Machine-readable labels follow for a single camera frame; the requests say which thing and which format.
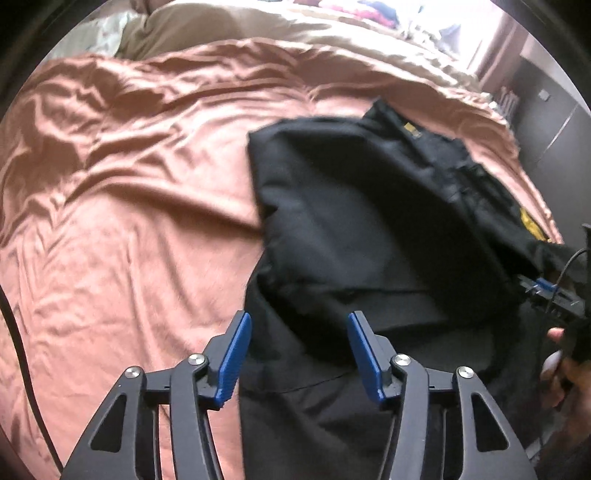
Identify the pink cushion on windowsill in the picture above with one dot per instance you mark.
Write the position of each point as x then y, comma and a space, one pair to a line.
363, 11

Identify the person's right hand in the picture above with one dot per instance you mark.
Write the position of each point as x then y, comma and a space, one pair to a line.
564, 379

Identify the pale green pillow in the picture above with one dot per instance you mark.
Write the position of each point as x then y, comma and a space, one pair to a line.
101, 36

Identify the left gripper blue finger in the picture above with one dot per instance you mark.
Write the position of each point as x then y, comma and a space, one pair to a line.
545, 285
225, 354
373, 363

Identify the rust brown bed sheet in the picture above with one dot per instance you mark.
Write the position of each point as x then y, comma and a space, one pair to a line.
129, 222

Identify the large black garment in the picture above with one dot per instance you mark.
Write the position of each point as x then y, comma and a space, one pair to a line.
364, 214

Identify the pink right curtain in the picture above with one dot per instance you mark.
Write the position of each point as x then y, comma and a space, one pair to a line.
503, 55

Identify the beige duvet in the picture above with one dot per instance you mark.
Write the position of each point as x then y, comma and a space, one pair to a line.
180, 25

